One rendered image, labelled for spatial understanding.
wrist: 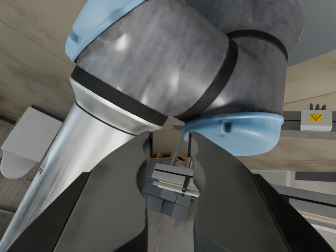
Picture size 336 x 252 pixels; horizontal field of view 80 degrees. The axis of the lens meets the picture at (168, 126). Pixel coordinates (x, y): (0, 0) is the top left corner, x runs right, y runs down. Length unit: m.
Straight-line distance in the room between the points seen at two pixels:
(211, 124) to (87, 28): 0.15
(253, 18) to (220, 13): 0.05
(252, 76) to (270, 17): 0.11
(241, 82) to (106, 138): 0.15
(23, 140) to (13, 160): 0.38
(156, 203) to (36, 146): 2.56
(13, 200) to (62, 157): 7.46
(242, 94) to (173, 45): 0.09
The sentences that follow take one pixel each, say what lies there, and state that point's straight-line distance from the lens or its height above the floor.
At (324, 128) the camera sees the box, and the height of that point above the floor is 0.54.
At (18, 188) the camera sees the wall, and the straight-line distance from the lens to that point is 7.65.
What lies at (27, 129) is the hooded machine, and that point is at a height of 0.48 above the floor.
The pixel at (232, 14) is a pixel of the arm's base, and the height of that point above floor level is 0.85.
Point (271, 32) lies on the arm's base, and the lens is 0.32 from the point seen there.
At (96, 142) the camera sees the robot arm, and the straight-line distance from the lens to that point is 0.21.
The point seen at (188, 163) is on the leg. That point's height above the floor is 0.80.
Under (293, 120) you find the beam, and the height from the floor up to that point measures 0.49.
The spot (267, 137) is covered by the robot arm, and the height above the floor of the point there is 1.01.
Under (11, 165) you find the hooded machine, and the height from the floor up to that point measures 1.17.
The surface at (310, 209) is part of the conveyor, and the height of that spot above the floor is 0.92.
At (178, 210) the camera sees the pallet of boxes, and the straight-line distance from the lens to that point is 4.02.
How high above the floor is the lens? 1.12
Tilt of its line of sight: 23 degrees down
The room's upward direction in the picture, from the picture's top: 161 degrees counter-clockwise
